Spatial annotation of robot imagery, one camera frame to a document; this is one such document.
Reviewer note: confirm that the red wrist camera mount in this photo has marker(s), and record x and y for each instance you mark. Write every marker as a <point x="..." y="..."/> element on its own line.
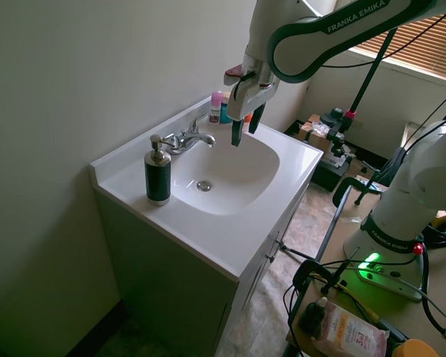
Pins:
<point x="233" y="74"/>

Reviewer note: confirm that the wooden window blinds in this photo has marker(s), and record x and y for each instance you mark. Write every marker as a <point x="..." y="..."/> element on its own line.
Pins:
<point x="412" y="44"/>

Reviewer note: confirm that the small dark dropper bottle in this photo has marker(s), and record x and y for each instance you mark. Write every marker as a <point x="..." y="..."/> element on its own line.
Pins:
<point x="313" y="315"/>

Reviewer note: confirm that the black camera stand pole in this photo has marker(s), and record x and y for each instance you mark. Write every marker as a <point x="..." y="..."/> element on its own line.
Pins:
<point x="371" y="70"/>

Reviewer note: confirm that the black soap dispenser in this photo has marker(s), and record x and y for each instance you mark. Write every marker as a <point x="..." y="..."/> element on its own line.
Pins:
<point x="157" y="175"/>

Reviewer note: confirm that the white sink vanity top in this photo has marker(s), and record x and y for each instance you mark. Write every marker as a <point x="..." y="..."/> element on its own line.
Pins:
<point x="208" y="178"/>

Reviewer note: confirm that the chrome sink drain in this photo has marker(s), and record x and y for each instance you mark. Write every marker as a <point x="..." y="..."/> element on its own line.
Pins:
<point x="204" y="185"/>

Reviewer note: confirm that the cardboard box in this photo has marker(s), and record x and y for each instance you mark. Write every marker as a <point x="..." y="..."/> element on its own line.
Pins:
<point x="316" y="132"/>

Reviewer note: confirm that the white Franka Panda arm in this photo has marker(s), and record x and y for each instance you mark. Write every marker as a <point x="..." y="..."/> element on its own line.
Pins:
<point x="357" y="29"/>

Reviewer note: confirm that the black tripod head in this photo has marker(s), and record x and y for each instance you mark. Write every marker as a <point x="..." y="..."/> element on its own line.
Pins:
<point x="336" y="122"/>

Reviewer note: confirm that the yellow round object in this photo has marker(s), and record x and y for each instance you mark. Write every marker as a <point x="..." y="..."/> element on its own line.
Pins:
<point x="416" y="349"/>

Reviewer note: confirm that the orange bottle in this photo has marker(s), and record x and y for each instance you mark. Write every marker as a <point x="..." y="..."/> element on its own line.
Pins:
<point x="247" y="121"/>

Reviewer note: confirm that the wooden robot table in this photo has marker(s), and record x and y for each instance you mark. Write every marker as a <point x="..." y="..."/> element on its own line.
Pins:
<point x="375" y="297"/>

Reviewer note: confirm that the pink wipes packet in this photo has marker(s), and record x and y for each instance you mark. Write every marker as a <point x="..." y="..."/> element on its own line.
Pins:
<point x="347" y="329"/>

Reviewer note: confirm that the black C-clamp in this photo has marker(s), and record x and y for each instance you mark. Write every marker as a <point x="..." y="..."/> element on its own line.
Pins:
<point x="357" y="189"/>
<point x="316" y="275"/>

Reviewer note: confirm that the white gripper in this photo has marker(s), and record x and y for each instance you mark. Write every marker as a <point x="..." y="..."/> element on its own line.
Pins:
<point x="248" y="98"/>

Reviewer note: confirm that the teal jar with white lid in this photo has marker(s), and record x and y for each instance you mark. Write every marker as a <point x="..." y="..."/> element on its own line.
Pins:
<point x="225" y="111"/>

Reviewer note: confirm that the red emergency stop button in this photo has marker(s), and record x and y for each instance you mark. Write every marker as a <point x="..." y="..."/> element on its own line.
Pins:
<point x="417" y="249"/>

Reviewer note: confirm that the pink cap deodorant bottle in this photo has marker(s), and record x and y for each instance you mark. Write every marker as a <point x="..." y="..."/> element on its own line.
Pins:
<point x="216" y="108"/>

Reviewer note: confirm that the white vanity cabinet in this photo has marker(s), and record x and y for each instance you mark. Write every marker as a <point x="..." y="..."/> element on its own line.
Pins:
<point x="186" y="290"/>

